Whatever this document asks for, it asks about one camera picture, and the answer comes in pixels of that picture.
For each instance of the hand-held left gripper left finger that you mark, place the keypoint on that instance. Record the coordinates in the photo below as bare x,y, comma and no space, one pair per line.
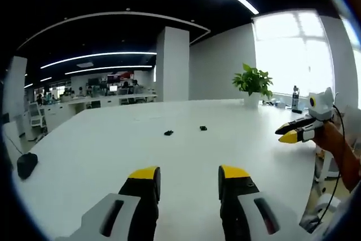
112,212

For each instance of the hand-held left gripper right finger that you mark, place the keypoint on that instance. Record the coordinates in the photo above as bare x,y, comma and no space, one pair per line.
242,210

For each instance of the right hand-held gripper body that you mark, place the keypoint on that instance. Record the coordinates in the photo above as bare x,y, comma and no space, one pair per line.
321,108

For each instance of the black plastic buckle part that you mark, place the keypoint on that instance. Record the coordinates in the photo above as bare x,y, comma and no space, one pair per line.
169,132
203,128

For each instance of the small black flat object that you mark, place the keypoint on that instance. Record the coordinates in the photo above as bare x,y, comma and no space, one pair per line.
296,110

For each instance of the dark water bottle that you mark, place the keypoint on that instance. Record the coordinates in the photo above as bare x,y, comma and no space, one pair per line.
295,98

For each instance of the white chair base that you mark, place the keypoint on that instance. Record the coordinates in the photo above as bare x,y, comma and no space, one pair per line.
327,164

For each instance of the large bright window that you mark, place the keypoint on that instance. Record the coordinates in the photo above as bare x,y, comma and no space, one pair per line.
293,54

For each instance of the green potted plant white pot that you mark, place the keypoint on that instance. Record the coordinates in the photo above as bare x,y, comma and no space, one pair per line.
253,83

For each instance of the black rounded object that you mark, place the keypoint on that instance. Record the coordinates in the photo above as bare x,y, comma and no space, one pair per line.
26,164

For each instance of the white office desk row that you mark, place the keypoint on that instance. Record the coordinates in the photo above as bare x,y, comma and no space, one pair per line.
112,101

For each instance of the white mesh office chair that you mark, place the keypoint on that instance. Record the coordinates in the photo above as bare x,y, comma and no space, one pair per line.
36,117

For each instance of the short ceiling light strip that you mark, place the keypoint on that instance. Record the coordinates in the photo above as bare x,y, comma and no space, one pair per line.
110,69

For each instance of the long ceiling light strip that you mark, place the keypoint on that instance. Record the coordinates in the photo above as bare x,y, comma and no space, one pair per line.
98,57

